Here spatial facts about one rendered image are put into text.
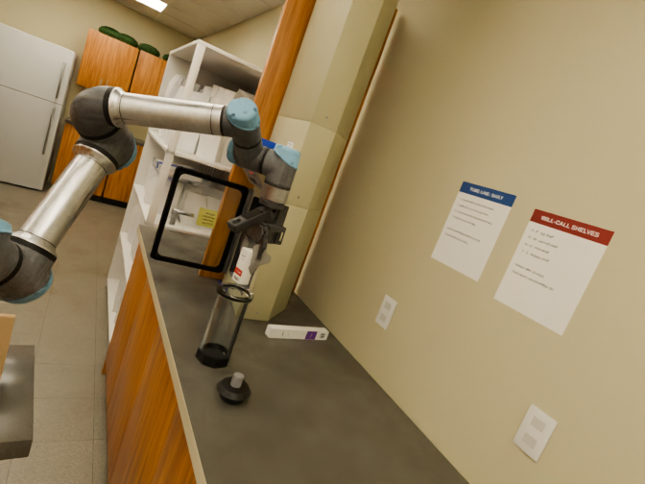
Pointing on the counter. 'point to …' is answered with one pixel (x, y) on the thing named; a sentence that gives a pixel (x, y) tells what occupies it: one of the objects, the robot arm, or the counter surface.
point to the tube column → (337, 61)
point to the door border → (170, 207)
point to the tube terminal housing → (317, 172)
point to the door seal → (167, 212)
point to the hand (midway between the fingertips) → (245, 266)
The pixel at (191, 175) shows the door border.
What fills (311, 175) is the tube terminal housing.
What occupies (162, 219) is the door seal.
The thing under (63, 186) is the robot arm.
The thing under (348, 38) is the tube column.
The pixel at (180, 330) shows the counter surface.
